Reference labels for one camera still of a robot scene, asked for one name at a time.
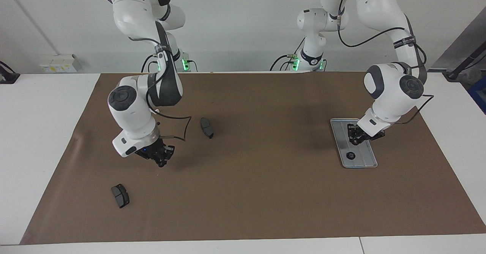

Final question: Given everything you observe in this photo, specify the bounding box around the silver ribbed metal tray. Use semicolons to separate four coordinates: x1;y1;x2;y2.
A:
330;118;379;169

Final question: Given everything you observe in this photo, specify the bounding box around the long grey brake pad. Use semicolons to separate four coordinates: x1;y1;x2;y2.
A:
200;117;215;139

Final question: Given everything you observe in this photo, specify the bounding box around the short grey brake pad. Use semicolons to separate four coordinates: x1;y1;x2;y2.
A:
111;184;130;209

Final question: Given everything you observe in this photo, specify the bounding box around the black stand pole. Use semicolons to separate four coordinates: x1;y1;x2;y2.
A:
445;51;486;82

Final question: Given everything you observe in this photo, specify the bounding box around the brown paper table mat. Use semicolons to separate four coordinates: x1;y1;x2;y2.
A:
20;71;486;245

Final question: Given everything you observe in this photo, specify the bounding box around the blue box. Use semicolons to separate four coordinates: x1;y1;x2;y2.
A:
468;76;486;114

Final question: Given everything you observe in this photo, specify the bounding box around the grey metal panel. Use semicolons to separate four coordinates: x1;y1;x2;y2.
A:
429;7;486;72

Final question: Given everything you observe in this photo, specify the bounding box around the black clamp base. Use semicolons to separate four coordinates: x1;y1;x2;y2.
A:
0;61;20;84

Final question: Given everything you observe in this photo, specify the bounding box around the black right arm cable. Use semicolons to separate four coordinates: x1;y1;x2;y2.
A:
141;38;192;140

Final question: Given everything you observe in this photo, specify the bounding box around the white wall socket box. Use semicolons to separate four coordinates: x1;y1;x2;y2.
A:
39;54;82;74

